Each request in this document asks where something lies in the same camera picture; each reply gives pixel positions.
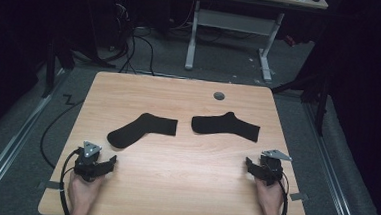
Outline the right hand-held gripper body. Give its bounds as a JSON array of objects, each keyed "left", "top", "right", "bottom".
[{"left": 257, "top": 148, "right": 294, "bottom": 188}]

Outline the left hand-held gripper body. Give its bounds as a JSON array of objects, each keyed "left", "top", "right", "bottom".
[{"left": 73, "top": 140, "right": 106, "bottom": 183}]

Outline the black sock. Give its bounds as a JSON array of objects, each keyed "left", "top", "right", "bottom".
[
  {"left": 106, "top": 110, "right": 179, "bottom": 153},
  {"left": 190, "top": 109, "right": 262, "bottom": 144}
]

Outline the person's right hand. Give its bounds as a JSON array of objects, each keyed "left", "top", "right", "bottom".
[{"left": 252, "top": 178, "right": 286, "bottom": 215}]

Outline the person's left hand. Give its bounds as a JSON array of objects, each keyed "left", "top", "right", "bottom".
[{"left": 66, "top": 173, "right": 105, "bottom": 215}]

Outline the grey tape piece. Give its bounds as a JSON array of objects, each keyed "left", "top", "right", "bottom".
[
  {"left": 37, "top": 179, "right": 63, "bottom": 192},
  {"left": 289, "top": 192, "right": 310, "bottom": 203}
]

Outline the black stand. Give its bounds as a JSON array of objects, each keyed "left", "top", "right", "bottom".
[
  {"left": 268, "top": 66, "right": 333, "bottom": 137},
  {"left": 41, "top": 34, "right": 79, "bottom": 100}
]

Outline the small red object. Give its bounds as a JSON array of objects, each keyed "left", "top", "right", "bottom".
[{"left": 283, "top": 34, "right": 297, "bottom": 48}]

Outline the white-legged wooden desk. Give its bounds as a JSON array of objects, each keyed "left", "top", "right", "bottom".
[{"left": 182, "top": 0, "right": 329, "bottom": 87}]

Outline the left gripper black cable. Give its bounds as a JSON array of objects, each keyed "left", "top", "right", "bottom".
[{"left": 57, "top": 147, "right": 84, "bottom": 215}]

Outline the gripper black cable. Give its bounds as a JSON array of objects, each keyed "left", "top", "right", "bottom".
[
  {"left": 275, "top": 172, "right": 292, "bottom": 215},
  {"left": 57, "top": 147, "right": 84, "bottom": 215}
]

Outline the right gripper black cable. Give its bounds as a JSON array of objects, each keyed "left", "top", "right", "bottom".
[{"left": 275, "top": 172, "right": 292, "bottom": 215}]

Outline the long black floor cable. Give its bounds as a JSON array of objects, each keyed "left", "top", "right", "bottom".
[{"left": 37, "top": 92, "right": 85, "bottom": 172}]

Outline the metal floor rail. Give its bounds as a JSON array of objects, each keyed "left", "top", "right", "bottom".
[
  {"left": 0, "top": 65, "right": 69, "bottom": 215},
  {"left": 296, "top": 101, "right": 369, "bottom": 215}
]

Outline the bundle of black floor cables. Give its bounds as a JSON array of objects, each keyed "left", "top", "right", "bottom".
[{"left": 108, "top": 0, "right": 161, "bottom": 77}]

